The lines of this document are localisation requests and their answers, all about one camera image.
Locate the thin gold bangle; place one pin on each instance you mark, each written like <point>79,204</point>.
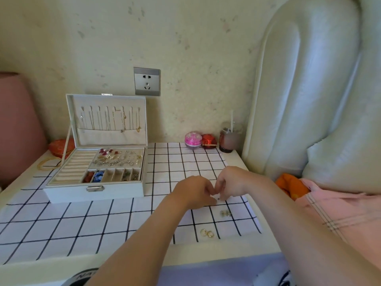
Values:
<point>39,166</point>

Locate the red heart-shaped box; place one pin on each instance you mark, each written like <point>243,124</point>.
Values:
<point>59,147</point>

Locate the person's black printed trousers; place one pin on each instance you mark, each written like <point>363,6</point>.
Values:
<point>80,277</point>

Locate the white drinking straw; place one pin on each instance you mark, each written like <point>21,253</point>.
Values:
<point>232,120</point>

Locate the grey wall socket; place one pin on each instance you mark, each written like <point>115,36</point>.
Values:
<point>147,81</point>

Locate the pink rolled mat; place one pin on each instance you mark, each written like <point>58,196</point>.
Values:
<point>18,131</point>

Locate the white wooden jewelry box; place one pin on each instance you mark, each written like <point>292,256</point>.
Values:
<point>113,138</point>

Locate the person's left hand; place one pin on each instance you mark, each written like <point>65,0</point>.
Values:
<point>193,193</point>

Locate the person's right hand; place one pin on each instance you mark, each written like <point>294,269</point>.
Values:
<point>241,181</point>

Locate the person's right forearm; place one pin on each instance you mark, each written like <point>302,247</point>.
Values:
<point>312,235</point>

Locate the pile of mixed earrings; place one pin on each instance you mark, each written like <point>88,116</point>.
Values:
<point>131,175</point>

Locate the orange plush cushion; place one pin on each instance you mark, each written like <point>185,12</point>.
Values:
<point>290,186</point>

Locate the red faceted gift box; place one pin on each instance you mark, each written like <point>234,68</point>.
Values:
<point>209,141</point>

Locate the gold hoop earring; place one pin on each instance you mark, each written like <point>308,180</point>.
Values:
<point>210,234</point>
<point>203,232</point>

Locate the white black-grid table cloth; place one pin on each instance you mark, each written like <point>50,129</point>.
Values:
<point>74,226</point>

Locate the pink round trinket box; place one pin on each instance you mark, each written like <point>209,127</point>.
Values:
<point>193,139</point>

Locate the pink plaid blanket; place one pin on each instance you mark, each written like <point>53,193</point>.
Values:
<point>348,217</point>

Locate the white padded headboard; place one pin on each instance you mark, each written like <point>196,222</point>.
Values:
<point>297,86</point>

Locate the clear plastic drink cup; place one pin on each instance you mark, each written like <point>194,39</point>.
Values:
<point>229,141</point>

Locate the blue flower drop earring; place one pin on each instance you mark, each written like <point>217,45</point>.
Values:
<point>96,178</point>
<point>100,174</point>

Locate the person's left forearm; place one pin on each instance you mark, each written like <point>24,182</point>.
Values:
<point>134,244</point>

